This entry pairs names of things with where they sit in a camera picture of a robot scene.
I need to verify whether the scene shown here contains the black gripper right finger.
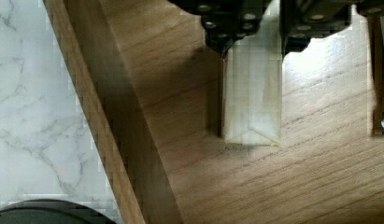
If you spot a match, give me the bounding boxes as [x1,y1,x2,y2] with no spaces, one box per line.
[279,0,356,57]

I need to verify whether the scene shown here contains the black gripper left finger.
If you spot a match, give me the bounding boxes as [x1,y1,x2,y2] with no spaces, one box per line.
[168,0,272,58]

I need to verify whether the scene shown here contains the white butter stick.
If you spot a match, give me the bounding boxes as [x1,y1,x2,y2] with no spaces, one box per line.
[221,0,282,147]

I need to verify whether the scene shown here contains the large wooden tray box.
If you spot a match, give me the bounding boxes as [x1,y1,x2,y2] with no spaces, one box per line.
[43,0,384,224]

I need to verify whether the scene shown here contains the black pot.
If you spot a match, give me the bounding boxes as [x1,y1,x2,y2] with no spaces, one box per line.
[0,199,117,224]

